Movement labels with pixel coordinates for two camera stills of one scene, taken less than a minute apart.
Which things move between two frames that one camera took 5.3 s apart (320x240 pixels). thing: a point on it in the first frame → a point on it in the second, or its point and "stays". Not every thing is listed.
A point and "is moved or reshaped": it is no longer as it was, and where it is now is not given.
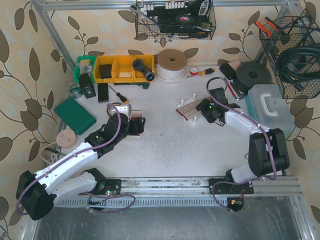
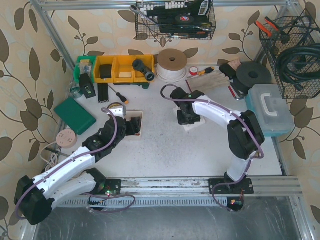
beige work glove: [189, 110] is moved or reshaped
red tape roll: [194, 71] stays
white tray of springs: [133, 114] stays
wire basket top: [174, 19] stays
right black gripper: [202, 106] → [188, 119]
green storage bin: [84, 64] stays
